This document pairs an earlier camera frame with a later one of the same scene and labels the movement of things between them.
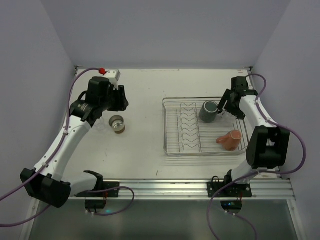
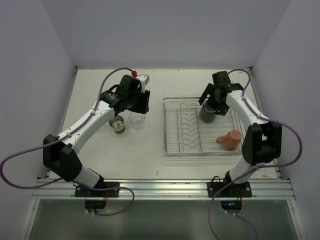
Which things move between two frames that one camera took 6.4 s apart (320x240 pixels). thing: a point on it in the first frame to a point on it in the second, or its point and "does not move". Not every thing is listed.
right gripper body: (230, 100) to (216, 100)
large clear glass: (225, 118) to (137, 120)
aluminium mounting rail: (264, 188) does not move
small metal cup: (117, 124) does not move
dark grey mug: (208, 111) does not move
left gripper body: (119, 99) to (141, 103)
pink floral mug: (231, 140) does not move
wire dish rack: (184, 133) does not move
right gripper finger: (225, 98) to (206, 94)
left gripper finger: (123, 102) to (144, 98)
